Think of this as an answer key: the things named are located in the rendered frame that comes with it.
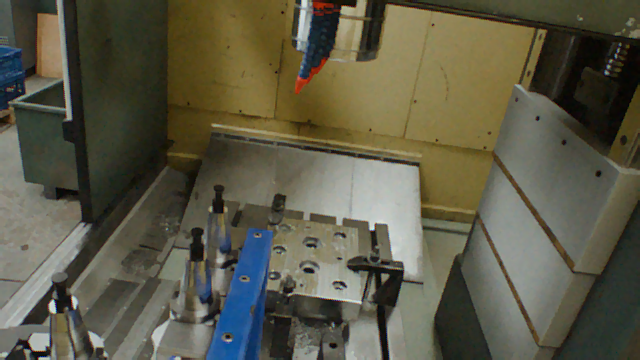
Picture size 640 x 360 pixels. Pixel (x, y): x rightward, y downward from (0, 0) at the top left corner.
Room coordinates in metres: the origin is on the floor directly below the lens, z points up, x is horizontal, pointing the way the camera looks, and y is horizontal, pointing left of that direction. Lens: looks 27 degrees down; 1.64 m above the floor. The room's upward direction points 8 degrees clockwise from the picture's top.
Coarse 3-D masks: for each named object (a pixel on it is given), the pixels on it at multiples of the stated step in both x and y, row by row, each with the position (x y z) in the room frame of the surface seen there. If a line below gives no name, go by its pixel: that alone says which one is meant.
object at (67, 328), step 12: (72, 300) 0.35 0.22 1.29; (60, 312) 0.33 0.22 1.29; (72, 312) 0.33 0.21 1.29; (60, 324) 0.33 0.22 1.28; (72, 324) 0.33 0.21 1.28; (84, 324) 0.34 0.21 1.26; (60, 336) 0.32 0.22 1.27; (72, 336) 0.33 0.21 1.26; (84, 336) 0.34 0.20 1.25; (48, 348) 0.33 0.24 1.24; (60, 348) 0.32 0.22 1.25; (72, 348) 0.32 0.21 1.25; (84, 348) 0.33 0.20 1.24
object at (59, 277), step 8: (56, 272) 0.34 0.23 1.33; (64, 272) 0.35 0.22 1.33; (56, 280) 0.33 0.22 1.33; (64, 280) 0.34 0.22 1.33; (56, 288) 0.33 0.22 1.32; (64, 288) 0.34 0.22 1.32; (56, 296) 0.33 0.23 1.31; (64, 296) 0.34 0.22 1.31; (56, 304) 0.33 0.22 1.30; (64, 304) 0.33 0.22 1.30
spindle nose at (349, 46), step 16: (304, 0) 0.80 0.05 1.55; (304, 16) 0.80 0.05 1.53; (352, 16) 0.78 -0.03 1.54; (368, 16) 0.79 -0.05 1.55; (384, 16) 0.82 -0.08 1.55; (304, 32) 0.80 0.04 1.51; (336, 32) 0.78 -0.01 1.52; (352, 32) 0.78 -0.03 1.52; (368, 32) 0.79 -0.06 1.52; (304, 48) 0.80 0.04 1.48; (336, 48) 0.78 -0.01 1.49; (352, 48) 0.78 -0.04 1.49; (368, 48) 0.80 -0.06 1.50
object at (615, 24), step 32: (384, 0) 0.53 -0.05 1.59; (416, 0) 0.53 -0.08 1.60; (448, 0) 0.53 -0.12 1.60; (480, 0) 0.53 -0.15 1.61; (512, 0) 0.53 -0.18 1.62; (544, 0) 0.53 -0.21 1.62; (576, 0) 0.53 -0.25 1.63; (608, 0) 0.53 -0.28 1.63; (576, 32) 0.53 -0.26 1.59; (608, 32) 0.53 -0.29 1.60
